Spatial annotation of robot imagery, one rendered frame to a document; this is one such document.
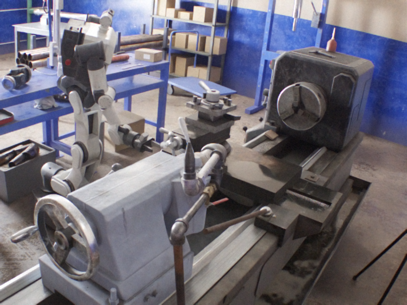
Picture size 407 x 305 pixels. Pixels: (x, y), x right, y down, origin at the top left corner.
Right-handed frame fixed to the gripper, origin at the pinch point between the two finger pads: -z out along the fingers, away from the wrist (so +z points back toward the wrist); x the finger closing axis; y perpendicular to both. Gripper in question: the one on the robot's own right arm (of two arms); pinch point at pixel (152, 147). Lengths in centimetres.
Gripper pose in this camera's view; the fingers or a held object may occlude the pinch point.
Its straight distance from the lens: 222.5
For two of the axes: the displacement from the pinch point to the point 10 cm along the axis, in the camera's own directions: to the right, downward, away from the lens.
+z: -8.3, -3.1, 4.7
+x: 5.6, -4.2, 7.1
